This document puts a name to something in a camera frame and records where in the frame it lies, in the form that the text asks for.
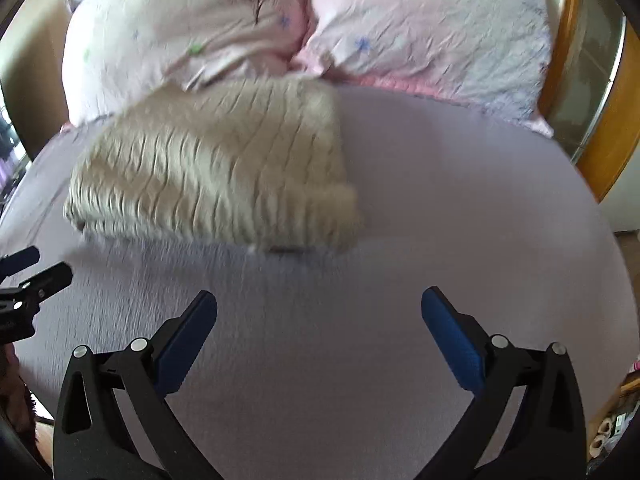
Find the beige cable knit sweater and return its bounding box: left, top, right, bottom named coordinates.
left=64, top=78, right=360, bottom=252

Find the lavender bed sheet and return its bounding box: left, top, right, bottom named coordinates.
left=1, top=87, right=639, bottom=479

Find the left pink floral pillow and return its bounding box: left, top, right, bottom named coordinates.
left=62, top=0, right=307, bottom=126

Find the pink floral pillow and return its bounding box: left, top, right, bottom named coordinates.
left=62, top=0, right=307, bottom=126
left=294, top=0, right=552, bottom=136

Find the right pink floral pillow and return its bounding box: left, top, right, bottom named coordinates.
left=294, top=0, right=552, bottom=136

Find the wooden headboard frame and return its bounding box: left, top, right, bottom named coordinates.
left=539, top=0, right=639, bottom=203

